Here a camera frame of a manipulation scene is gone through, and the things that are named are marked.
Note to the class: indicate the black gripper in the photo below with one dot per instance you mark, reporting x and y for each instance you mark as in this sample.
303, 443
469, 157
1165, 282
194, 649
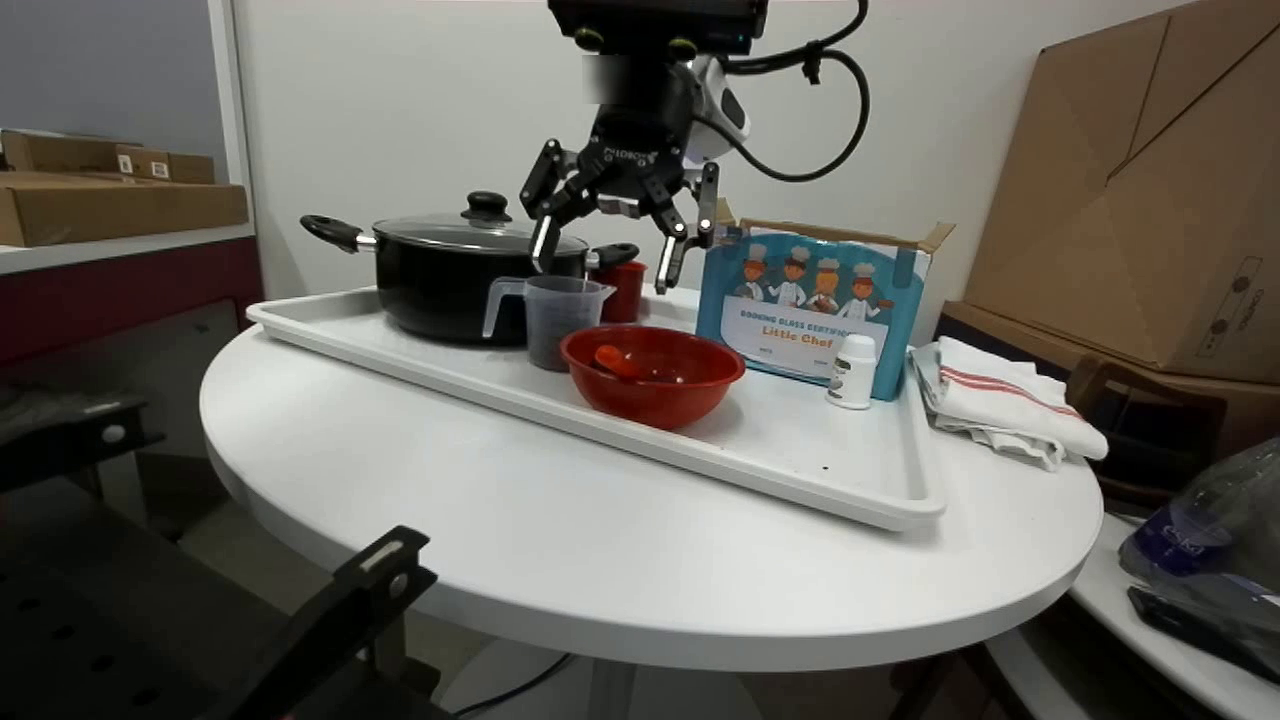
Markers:
644, 113

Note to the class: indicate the white counter red front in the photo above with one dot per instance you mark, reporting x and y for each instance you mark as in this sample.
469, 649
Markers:
121, 301

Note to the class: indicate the white plastic tray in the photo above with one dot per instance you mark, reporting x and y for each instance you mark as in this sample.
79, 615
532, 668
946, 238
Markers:
825, 453

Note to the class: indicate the small white bottle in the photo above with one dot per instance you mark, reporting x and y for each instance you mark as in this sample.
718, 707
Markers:
849, 373

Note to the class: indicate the black metal bracket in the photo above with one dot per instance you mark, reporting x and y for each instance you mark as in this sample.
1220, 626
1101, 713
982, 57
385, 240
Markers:
361, 587
64, 434

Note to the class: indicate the red plastic bowl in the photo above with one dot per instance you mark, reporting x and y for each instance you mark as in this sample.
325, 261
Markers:
652, 401

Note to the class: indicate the glass pot lid black knob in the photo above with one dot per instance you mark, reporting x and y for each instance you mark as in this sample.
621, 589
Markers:
484, 206

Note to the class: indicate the grey plastic bag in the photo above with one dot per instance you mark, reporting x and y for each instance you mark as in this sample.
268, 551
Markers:
1226, 534

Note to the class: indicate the blue toy chef box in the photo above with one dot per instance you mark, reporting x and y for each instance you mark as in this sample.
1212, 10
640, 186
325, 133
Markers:
802, 314

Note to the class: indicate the white towel red stripes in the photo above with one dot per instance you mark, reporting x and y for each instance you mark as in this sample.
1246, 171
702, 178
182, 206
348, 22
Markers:
1000, 407

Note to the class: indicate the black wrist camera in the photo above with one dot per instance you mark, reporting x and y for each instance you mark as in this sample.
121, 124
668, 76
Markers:
652, 26

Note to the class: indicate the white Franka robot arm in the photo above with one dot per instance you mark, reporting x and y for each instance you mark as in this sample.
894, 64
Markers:
721, 121

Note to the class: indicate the red plastic spoon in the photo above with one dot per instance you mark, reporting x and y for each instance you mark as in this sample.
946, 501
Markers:
615, 357

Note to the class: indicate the small red cup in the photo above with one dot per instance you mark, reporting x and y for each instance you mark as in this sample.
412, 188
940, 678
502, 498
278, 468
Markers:
625, 306

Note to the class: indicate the small labelled cardboard box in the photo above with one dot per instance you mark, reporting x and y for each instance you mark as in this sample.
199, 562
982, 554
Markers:
64, 155

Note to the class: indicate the large upright cardboard box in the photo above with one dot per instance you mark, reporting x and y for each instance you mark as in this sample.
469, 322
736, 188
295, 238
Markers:
1145, 224

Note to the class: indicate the long flat cardboard box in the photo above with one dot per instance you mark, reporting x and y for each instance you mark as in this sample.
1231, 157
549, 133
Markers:
121, 212

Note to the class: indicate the black cooking pot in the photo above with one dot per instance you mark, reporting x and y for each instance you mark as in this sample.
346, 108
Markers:
425, 284

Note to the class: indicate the clear plastic measuring jar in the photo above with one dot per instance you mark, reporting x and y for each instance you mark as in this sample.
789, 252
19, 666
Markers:
553, 314

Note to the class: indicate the black work table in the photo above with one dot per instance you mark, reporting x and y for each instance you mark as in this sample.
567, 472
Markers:
82, 626

